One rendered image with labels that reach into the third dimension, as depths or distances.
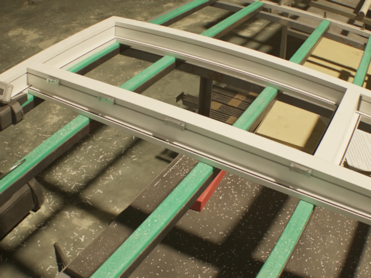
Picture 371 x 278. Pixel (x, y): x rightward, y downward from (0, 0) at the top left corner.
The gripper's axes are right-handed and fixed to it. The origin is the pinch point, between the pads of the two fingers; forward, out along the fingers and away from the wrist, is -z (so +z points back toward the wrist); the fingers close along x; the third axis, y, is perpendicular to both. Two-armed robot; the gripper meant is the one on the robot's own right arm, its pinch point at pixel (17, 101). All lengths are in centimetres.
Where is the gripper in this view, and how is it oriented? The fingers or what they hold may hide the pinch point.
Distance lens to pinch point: 114.6
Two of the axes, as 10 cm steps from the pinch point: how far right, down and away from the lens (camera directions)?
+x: -8.5, -3.2, 4.1
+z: -5.2, 4.7, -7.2
